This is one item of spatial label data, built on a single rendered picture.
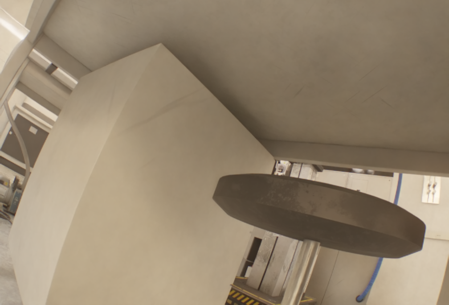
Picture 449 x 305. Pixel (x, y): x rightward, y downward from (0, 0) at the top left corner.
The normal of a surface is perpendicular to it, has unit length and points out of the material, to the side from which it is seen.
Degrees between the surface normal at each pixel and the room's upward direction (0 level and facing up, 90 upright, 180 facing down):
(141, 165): 90
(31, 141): 90
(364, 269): 90
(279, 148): 90
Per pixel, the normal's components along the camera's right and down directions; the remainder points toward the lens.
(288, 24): -0.34, 0.88
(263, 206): -0.57, 0.58
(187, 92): 0.77, 0.06
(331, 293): -0.54, -0.48
